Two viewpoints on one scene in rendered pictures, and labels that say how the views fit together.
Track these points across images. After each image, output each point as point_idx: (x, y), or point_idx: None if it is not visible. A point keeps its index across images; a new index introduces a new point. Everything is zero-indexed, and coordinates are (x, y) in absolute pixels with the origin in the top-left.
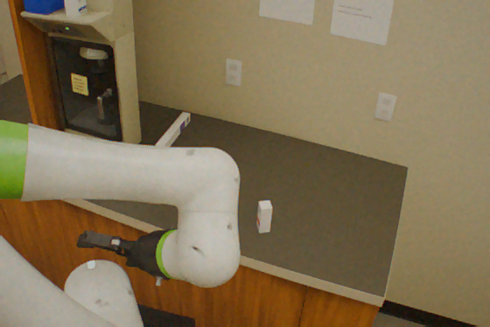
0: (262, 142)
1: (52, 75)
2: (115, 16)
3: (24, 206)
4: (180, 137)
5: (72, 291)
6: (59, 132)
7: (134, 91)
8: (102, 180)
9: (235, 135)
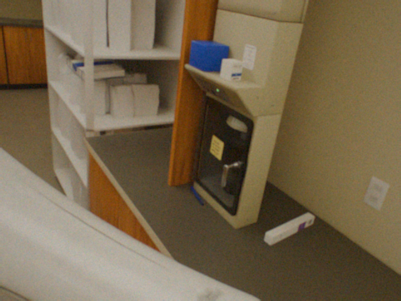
0: (383, 281)
1: (198, 131)
2: (265, 92)
3: (131, 232)
4: (295, 236)
5: None
6: (12, 169)
7: (264, 173)
8: (23, 278)
9: (354, 259)
